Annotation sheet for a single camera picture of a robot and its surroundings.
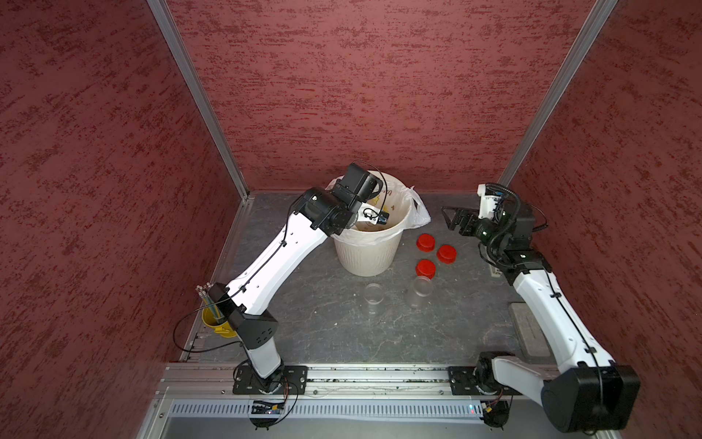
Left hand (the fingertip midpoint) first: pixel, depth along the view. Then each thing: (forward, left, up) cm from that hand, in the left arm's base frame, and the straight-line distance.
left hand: (335, 196), depth 71 cm
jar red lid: (+9, -32, -34) cm, 48 cm away
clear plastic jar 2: (-15, -26, -27) cm, 40 cm away
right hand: (0, -32, -7) cm, 33 cm away
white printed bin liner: (+7, -19, -10) cm, 23 cm away
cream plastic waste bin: (-5, -10, -24) cm, 26 cm away
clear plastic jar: (-13, -12, -36) cm, 40 cm away
